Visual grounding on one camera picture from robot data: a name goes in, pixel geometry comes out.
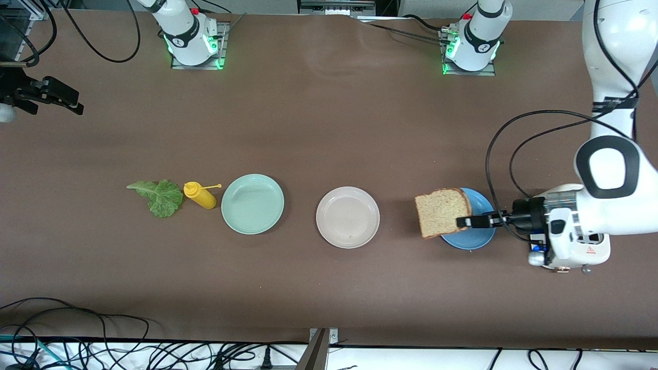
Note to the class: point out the brown bread slice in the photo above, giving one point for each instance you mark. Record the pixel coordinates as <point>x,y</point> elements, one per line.
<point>442,210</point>

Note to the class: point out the blue plate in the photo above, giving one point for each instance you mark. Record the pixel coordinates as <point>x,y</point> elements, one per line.
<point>475,239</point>

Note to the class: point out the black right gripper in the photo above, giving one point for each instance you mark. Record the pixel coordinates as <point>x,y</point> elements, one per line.
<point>11,86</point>

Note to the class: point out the aluminium frame profile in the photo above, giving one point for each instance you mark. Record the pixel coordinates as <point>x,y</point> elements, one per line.
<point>38,10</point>

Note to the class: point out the metal table bracket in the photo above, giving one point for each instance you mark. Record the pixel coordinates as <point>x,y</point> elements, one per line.
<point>316,354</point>

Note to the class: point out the yellow squeeze bottle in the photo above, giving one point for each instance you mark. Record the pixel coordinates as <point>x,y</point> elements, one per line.
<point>201,196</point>

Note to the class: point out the green lettuce leaf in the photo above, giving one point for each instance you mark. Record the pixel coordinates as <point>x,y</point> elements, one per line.
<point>163,198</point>

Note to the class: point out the white two-slot toaster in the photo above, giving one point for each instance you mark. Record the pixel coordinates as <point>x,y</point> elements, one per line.
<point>596,252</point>

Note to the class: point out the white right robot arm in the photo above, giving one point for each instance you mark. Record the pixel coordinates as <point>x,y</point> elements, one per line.
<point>185,36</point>

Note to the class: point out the mint green plate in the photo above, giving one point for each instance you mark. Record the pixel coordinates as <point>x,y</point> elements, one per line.
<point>252,204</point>

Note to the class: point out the black metal equipment box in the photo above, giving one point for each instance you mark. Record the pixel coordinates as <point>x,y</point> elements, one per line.
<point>336,6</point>

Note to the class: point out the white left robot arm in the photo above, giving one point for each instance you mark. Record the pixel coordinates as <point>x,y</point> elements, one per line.
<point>611,46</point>

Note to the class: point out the grey toaster knob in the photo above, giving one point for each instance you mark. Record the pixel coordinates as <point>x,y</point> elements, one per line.
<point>586,269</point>

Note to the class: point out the black power plug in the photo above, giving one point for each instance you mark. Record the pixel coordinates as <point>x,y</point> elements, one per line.
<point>266,359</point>

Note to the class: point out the beige plate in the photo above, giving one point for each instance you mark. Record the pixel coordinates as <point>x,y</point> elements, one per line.
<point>348,217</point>

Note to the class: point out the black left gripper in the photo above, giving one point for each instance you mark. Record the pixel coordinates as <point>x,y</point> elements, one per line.
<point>525,213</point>

